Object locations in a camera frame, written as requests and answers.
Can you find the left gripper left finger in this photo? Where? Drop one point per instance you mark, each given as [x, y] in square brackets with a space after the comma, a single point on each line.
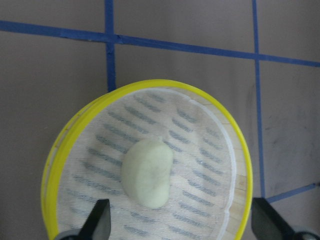
[98, 223]

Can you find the lower yellow steamer layer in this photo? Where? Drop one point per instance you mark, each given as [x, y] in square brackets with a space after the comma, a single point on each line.
[211, 176]

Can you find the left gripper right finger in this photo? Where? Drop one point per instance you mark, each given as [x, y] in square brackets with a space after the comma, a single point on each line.
[266, 222]

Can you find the white steamed bun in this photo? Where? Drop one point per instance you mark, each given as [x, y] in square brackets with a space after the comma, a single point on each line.
[145, 173]

